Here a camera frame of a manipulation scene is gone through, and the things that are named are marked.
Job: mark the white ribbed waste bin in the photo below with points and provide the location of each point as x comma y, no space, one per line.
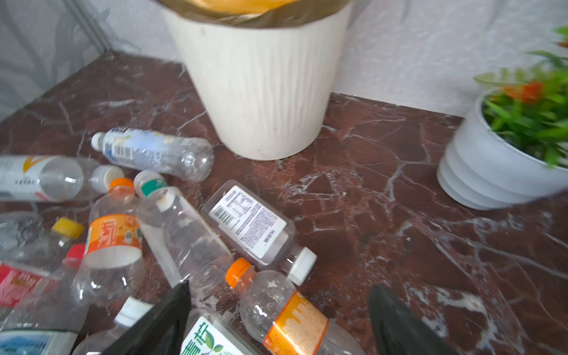
264,79

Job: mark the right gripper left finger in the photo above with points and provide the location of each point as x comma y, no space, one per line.
161,329

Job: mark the clear bottle white cap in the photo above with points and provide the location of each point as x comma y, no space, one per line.
130,313

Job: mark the red cap white label bottle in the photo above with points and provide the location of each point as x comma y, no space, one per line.
49,320

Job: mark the white pot with plant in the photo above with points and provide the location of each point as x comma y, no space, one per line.
511,147

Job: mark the clear bottle green cap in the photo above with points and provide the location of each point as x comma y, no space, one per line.
184,245

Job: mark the orange label bottle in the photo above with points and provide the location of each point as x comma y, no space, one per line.
112,266
275,314

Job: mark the bottle white yellow label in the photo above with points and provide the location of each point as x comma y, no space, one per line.
54,178

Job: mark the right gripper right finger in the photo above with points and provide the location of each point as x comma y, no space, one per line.
397,330

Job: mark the green tea label bottle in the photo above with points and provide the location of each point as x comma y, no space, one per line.
208,333

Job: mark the yellow cap red label bottle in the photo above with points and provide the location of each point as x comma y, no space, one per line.
30,253

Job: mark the clear bottle blue white label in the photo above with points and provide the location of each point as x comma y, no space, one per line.
186,158

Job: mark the yellow plastic bin liner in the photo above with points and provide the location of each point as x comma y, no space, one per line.
253,11

